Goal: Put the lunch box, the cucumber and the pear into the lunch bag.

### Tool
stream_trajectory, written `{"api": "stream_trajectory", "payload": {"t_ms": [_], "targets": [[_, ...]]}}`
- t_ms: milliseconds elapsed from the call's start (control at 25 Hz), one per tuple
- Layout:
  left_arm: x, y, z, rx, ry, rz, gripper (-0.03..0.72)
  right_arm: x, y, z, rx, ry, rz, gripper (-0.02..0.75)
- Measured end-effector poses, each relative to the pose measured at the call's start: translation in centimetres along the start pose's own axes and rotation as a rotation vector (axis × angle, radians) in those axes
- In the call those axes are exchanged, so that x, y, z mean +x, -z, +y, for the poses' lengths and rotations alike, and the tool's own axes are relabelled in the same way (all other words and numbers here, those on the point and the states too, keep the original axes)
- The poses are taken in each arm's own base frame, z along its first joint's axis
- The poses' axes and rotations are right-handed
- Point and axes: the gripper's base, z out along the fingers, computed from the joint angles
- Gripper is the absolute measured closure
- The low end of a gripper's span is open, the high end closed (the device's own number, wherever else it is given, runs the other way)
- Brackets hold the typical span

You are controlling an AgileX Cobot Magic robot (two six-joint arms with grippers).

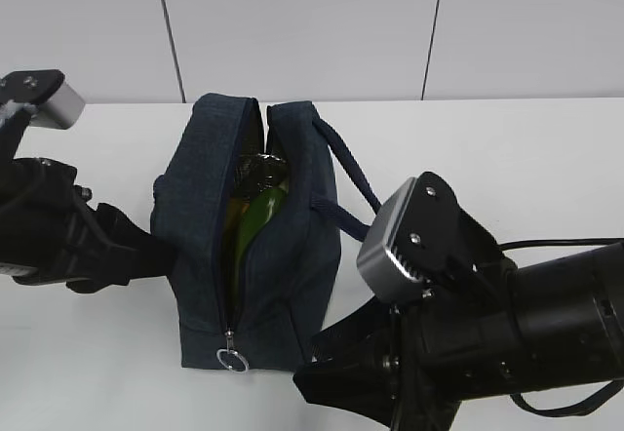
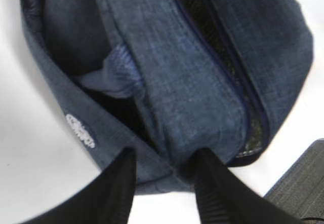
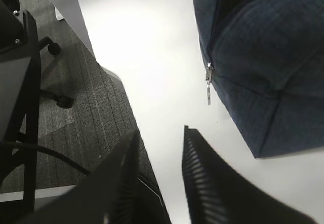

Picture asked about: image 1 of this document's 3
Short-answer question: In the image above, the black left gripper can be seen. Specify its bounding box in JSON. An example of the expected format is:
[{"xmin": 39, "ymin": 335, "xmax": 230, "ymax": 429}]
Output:
[{"xmin": 1, "ymin": 158, "xmax": 176, "ymax": 294}]

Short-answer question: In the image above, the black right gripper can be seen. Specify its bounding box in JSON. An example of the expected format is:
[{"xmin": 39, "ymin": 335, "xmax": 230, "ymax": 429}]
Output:
[{"xmin": 293, "ymin": 264, "xmax": 522, "ymax": 430}]

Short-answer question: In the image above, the dark navy lunch bag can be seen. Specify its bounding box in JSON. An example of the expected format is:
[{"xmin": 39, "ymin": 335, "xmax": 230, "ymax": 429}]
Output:
[{"xmin": 150, "ymin": 93, "xmax": 380, "ymax": 372}]

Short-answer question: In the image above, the green cucumber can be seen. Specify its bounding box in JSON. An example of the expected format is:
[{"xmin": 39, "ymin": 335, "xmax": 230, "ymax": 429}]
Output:
[{"xmin": 232, "ymin": 184, "xmax": 288, "ymax": 283}]

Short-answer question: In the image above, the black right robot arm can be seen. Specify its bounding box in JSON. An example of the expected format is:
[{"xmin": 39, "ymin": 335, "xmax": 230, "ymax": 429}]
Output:
[{"xmin": 293, "ymin": 240, "xmax": 623, "ymax": 430}]

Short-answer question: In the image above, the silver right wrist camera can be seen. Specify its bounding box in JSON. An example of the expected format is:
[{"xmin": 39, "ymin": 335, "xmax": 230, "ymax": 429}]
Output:
[{"xmin": 356, "ymin": 172, "xmax": 504, "ymax": 304}]

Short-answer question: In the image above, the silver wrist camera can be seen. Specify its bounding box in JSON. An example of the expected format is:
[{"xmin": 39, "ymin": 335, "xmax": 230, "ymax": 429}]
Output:
[
  {"xmin": 0, "ymin": 68, "xmax": 87, "ymax": 159},
  {"xmin": 356, "ymin": 172, "xmax": 504, "ymax": 304}
]

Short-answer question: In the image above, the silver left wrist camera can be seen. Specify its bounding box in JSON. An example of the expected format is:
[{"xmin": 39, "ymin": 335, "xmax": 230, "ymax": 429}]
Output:
[{"xmin": 0, "ymin": 68, "xmax": 87, "ymax": 159}]

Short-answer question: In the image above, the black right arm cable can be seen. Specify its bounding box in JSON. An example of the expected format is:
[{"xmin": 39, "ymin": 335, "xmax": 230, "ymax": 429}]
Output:
[{"xmin": 496, "ymin": 238, "xmax": 624, "ymax": 414}]

